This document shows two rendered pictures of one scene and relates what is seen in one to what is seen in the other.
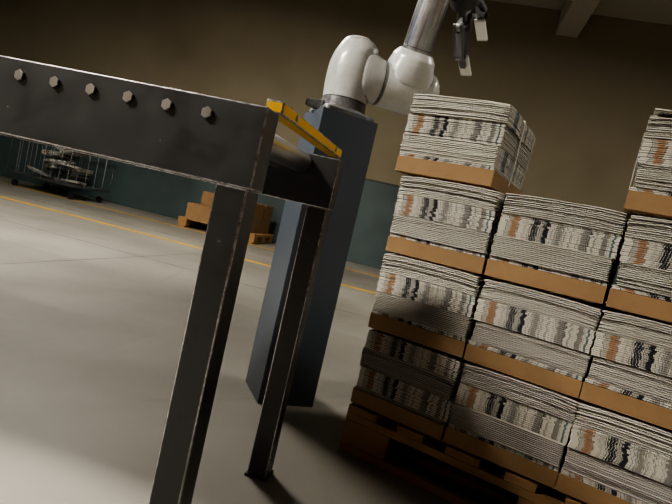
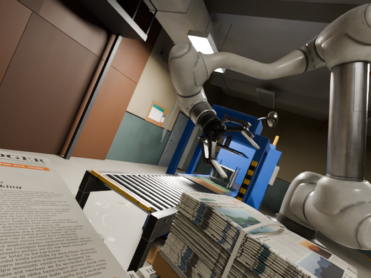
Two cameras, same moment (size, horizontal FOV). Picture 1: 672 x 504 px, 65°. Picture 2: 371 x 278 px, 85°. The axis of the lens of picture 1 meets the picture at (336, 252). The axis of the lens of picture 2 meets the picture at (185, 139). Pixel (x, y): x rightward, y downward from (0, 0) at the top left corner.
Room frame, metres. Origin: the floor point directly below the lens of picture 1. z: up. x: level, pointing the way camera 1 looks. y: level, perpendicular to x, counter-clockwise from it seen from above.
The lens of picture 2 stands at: (1.49, -0.91, 1.18)
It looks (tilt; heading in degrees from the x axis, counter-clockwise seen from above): 1 degrees up; 104
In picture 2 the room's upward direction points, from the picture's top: 23 degrees clockwise
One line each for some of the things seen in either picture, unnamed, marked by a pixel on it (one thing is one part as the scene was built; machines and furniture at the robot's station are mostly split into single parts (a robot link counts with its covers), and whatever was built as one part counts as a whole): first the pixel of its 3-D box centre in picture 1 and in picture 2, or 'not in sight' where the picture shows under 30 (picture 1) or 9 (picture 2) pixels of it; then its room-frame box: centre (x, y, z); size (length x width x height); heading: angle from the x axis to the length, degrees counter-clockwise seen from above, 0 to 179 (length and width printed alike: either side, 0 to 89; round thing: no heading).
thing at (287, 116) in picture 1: (312, 134); (118, 188); (1.01, 0.09, 0.81); 0.43 x 0.03 x 0.02; 168
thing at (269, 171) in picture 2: not in sight; (246, 174); (1.95, 4.40, 1.03); 1.50 x 1.29 x 2.07; 78
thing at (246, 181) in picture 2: not in sight; (246, 181); (1.71, 1.30, 1.05); 0.05 x 0.05 x 0.45; 78
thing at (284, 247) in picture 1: (308, 258); not in sight; (1.85, 0.09, 0.50); 0.20 x 0.20 x 1.00; 23
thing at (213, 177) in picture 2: not in sight; (223, 175); (1.47, 2.30, 0.93); 0.38 x 0.30 x 0.26; 78
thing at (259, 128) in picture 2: not in sight; (236, 123); (1.36, 1.74, 1.65); 0.60 x 0.45 x 0.20; 168
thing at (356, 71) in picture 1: (354, 70); (308, 198); (1.85, 0.08, 1.17); 0.18 x 0.16 x 0.22; 106
